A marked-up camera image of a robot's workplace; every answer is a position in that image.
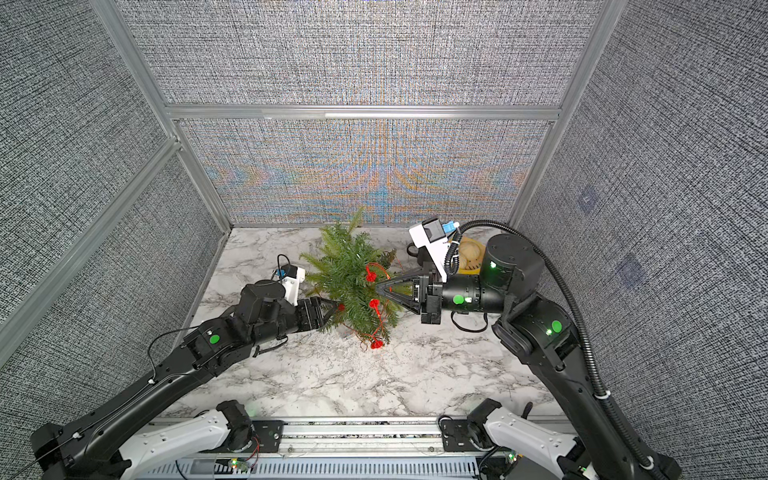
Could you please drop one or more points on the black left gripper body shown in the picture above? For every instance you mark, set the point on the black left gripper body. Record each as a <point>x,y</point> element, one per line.
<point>304,318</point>

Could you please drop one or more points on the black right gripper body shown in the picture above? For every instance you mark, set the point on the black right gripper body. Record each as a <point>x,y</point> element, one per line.
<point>439,310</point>

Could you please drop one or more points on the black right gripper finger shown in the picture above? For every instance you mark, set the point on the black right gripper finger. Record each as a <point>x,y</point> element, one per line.
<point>404,296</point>
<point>403,282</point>

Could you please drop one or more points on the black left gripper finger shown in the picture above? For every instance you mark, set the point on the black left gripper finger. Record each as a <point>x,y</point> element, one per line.
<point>331,322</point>
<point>330,307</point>

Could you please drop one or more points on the small green christmas tree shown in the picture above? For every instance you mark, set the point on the small green christmas tree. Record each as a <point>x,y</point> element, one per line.
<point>347,268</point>

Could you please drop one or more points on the red string lights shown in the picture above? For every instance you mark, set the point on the red string lights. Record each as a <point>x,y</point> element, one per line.
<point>366,315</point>

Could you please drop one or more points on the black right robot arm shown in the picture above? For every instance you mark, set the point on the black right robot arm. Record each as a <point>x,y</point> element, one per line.
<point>540,324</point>

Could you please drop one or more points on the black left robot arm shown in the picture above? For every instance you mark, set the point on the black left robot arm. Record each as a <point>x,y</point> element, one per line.
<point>89,446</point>

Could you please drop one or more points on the black metal mug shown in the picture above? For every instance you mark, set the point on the black metal mug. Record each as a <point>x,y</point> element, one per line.
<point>412,250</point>

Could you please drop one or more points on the yellow bamboo steamer basket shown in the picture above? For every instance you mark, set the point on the yellow bamboo steamer basket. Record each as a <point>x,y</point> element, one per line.
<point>471,253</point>

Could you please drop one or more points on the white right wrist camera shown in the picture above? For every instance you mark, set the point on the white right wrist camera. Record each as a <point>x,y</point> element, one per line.
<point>435,236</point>

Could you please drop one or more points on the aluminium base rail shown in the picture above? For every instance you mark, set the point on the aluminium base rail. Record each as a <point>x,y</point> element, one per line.
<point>356,448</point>

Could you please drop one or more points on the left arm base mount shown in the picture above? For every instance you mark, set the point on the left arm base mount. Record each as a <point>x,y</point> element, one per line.
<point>246,434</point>

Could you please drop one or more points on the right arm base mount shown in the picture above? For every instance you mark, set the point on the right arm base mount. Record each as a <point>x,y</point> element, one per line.
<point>468,434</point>

